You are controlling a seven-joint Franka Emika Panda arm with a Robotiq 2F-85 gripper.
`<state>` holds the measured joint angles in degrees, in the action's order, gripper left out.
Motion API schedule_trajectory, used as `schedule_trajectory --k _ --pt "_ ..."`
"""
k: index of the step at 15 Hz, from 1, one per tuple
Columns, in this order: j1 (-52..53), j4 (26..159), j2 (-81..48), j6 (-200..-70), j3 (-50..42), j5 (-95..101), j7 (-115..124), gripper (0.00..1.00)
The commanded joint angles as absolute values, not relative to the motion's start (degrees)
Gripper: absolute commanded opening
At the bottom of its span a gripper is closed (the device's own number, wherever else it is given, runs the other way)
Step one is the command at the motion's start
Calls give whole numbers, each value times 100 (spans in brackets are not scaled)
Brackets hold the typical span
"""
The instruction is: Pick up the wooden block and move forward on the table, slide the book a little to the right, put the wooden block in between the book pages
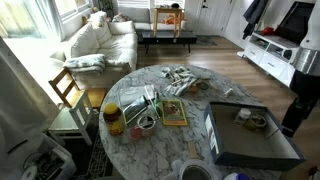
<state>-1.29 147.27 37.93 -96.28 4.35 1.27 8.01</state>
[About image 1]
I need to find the yellow picture book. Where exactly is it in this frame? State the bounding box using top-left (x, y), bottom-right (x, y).
top-left (162, 100), bottom-right (188, 126)

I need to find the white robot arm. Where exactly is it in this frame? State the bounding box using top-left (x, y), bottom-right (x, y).
top-left (281, 0), bottom-right (320, 137)

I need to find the crumpled grey white cloth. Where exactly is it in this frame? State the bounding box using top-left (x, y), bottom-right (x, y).
top-left (161, 66), bottom-right (198, 96)

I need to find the clear plastic bag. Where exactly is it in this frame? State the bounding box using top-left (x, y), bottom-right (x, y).
top-left (118, 85), bottom-right (155, 107)

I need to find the clear tape roll cup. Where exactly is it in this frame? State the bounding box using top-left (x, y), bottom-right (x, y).
top-left (137, 116), bottom-right (156, 137)

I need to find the green round lid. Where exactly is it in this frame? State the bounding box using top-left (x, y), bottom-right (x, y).
top-left (196, 82), bottom-right (209, 90)

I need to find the red small cup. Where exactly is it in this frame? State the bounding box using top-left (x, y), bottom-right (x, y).
top-left (130, 126), bottom-right (142, 140)

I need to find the amber jar yellow lid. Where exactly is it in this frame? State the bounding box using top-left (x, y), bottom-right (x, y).
top-left (103, 103), bottom-right (124, 135)

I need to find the black coffee table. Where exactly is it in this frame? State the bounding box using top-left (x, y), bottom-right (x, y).
top-left (142, 31), bottom-right (197, 52)

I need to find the white sofa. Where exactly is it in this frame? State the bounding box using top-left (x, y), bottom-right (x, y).
top-left (49, 6), bottom-right (188, 89)

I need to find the folded grey blanket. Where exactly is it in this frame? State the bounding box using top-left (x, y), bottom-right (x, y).
top-left (63, 54), bottom-right (106, 74)

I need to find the wooden stool on table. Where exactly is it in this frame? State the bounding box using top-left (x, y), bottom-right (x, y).
top-left (153, 8), bottom-right (184, 37)

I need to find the white lid jar in box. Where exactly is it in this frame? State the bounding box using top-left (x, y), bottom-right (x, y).
top-left (235, 108), bottom-right (251, 125)

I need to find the dark blue cardboard box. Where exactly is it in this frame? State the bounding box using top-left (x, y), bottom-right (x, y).
top-left (204, 102), bottom-right (305, 171)

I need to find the wooden chair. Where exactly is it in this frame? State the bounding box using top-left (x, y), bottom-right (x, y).
top-left (49, 68), bottom-right (106, 109)

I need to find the white small chair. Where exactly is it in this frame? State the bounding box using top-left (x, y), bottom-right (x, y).
top-left (48, 90), bottom-right (93, 146)

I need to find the round tin in box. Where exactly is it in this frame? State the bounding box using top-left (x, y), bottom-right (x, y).
top-left (245, 113), bottom-right (266, 131)

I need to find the white bottle blue cap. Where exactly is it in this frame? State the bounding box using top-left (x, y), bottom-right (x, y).
top-left (223, 173), bottom-right (250, 180)

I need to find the hanging dark jacket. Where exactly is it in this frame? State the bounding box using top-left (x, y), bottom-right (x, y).
top-left (242, 0), bottom-right (268, 40)

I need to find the clear plastic storage bin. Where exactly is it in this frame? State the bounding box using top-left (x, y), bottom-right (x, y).
top-left (6, 132), bottom-right (78, 180)

